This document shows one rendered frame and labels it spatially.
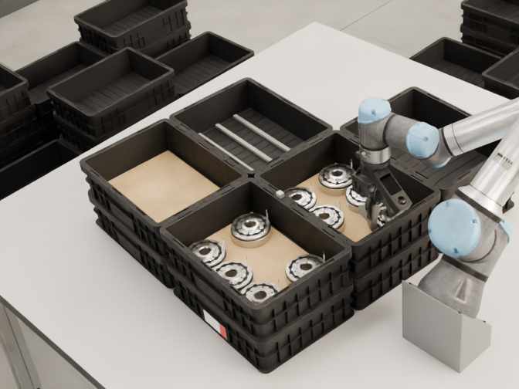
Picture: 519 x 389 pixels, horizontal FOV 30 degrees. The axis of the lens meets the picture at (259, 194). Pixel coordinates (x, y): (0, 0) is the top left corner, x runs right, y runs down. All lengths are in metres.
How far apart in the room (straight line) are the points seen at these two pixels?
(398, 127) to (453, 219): 0.27
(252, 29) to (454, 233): 3.17
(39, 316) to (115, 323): 0.21
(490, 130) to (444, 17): 2.85
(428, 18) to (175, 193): 2.70
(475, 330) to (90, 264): 1.07
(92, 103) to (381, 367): 1.88
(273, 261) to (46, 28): 3.30
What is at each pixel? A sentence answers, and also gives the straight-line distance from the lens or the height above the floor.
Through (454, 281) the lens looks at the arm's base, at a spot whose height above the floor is 0.91.
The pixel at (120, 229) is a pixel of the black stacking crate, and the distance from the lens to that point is 2.69.
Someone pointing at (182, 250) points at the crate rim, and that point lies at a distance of 2.34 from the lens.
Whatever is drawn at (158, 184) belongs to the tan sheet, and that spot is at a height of 0.83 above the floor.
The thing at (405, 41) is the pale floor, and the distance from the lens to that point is 4.93.
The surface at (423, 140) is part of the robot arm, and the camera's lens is 2.21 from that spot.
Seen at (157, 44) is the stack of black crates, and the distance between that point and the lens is 4.14.
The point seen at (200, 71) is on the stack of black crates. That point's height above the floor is 0.38.
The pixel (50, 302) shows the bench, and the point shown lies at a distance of 2.64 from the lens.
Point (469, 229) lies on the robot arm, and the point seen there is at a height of 1.09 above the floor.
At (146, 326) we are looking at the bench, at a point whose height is 0.70.
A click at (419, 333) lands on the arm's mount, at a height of 0.75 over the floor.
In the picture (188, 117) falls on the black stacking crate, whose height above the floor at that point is 0.90.
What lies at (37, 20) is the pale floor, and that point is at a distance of 5.61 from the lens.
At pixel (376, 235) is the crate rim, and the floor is 0.93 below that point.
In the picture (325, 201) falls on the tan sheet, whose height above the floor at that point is 0.83.
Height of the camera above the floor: 2.46
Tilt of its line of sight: 38 degrees down
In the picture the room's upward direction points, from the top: 7 degrees counter-clockwise
